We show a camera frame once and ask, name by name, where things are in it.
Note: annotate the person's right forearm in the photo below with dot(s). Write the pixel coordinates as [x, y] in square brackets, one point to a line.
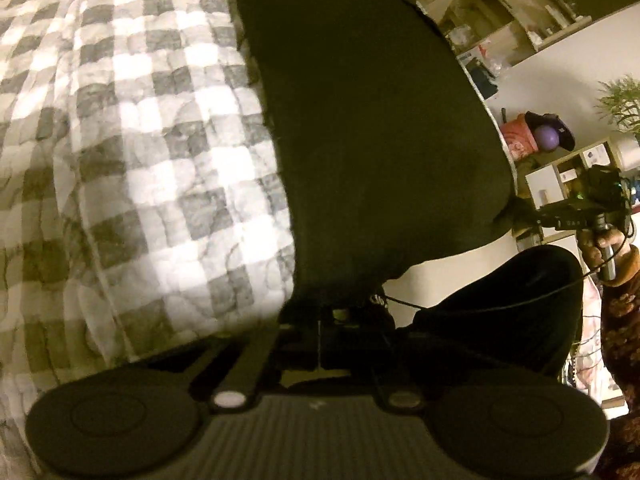
[625, 320]

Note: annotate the wooden shelf unit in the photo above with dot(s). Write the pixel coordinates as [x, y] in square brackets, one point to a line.
[525, 5]

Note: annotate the person's right hand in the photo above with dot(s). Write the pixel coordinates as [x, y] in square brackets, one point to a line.
[592, 252]

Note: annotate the purple ball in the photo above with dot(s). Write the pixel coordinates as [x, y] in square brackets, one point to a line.
[546, 140]

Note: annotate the potted plant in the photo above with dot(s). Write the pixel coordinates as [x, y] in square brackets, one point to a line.
[622, 105]

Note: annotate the white cubby cabinet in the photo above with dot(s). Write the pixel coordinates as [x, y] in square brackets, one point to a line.
[545, 185]

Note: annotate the grey checkered blanket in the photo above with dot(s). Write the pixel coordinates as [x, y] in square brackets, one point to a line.
[125, 160]

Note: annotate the black garment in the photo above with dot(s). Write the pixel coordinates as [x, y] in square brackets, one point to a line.
[375, 135]

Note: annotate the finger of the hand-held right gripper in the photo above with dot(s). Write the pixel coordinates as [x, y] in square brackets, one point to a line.
[520, 217]

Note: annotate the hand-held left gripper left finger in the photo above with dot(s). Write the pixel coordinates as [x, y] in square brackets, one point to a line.
[245, 375]

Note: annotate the pink patterned cloth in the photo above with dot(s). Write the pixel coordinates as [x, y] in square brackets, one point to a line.
[587, 335]

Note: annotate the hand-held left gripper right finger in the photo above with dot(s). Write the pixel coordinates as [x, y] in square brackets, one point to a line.
[400, 385]

